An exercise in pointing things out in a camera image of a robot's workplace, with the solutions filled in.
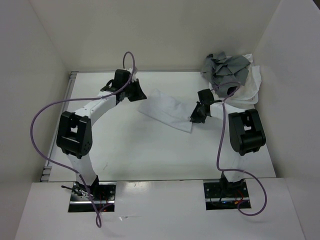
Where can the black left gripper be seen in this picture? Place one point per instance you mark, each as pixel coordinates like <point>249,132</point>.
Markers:
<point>140,95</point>

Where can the white skirt in pile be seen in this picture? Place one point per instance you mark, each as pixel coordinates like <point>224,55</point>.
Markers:
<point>248,93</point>

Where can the white skirt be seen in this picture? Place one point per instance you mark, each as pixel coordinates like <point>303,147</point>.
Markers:
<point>248,93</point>
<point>168,110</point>

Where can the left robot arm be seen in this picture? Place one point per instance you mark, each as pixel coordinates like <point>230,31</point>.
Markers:
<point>74,135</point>

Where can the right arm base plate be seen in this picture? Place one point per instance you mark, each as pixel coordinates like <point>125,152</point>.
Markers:
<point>220,195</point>

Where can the grey skirt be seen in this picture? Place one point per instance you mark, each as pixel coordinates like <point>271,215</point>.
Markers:
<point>225,73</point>

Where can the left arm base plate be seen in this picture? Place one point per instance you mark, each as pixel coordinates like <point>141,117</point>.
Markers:
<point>104,200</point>

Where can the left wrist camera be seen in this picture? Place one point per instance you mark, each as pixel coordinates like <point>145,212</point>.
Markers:
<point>133,72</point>

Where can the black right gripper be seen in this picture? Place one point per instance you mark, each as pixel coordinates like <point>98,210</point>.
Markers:
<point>194,118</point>

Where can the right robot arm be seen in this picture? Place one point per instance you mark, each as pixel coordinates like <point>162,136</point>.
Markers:
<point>246,135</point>

